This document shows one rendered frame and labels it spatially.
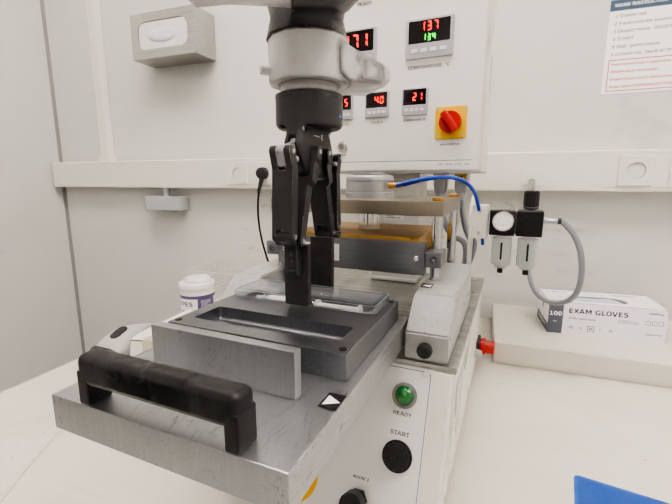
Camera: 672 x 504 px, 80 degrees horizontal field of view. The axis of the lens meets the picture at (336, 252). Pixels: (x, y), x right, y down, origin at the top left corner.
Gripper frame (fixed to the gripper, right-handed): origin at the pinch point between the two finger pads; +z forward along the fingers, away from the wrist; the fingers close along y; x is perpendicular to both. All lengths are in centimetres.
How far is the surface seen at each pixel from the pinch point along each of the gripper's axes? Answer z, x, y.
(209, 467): 7.8, 4.6, 23.6
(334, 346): 3.7, 8.1, 11.3
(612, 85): -34, 42, -78
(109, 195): -6, -127, -70
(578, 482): 27.8, 32.0, -13.5
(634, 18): -49, 45, -78
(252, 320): 4.6, -4.1, 6.2
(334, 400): 6.2, 9.9, 15.5
